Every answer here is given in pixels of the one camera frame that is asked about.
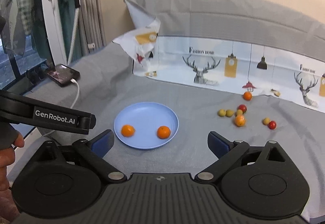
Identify orange mandarin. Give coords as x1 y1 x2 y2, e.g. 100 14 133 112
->
156 125 171 139
234 115 246 127

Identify small orange cluster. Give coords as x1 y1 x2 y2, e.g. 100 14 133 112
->
121 124 135 138

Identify red cherry tomato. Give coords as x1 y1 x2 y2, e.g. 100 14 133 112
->
237 104 247 113

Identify red tomato cluster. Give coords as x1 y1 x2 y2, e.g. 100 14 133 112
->
268 121 276 130

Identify blue plastic plate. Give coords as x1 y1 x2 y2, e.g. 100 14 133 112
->
114 102 179 150

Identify person left hand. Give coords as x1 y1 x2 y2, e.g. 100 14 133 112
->
0 131 25 191

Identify black smartphone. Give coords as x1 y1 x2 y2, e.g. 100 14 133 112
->
45 64 80 87

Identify grey bed sheet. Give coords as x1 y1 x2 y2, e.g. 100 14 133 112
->
7 42 325 224

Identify deer print pillow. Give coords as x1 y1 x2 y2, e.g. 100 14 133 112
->
114 0 324 112

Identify grey curtain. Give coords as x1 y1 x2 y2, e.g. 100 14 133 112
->
78 0 106 56

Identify white charging cable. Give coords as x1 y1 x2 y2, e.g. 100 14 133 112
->
37 79 80 138

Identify white door frame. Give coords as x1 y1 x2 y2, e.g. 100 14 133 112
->
42 0 67 65

